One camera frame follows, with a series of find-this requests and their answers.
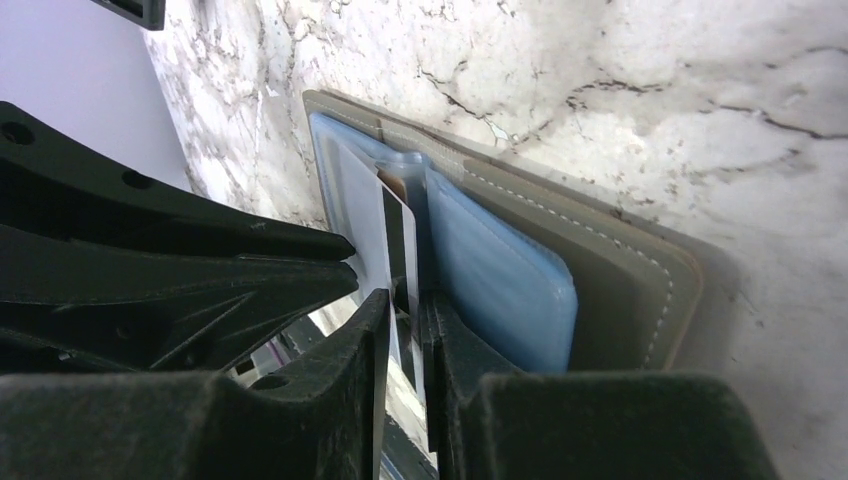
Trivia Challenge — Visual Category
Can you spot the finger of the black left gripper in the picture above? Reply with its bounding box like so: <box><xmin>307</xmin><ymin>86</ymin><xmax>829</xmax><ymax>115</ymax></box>
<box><xmin>1</xmin><ymin>102</ymin><xmax>355</xmax><ymax>261</ymax></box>
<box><xmin>1</xmin><ymin>226</ymin><xmax>357</xmax><ymax>374</ymax></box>

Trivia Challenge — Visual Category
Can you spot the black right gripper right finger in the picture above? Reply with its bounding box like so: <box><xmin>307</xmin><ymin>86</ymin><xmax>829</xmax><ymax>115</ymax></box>
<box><xmin>419</xmin><ymin>291</ymin><xmax>778</xmax><ymax>479</ymax></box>

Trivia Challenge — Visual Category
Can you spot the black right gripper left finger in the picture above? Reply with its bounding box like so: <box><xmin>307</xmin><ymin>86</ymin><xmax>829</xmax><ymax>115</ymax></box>
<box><xmin>1</xmin><ymin>289</ymin><xmax>391</xmax><ymax>479</ymax></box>

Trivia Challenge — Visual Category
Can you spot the grey card holder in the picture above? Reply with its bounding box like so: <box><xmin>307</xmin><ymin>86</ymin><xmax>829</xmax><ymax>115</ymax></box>
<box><xmin>303</xmin><ymin>90</ymin><xmax>703</xmax><ymax>373</ymax></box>

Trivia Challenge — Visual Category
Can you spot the silver card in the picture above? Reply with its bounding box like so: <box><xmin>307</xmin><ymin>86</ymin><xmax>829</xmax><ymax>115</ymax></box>
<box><xmin>327</xmin><ymin>146</ymin><xmax>423</xmax><ymax>396</ymax></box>

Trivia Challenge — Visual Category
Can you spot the black left bin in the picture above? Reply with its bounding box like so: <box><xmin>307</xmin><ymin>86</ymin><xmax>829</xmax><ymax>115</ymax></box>
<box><xmin>93</xmin><ymin>0</ymin><xmax>166</xmax><ymax>31</ymax></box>

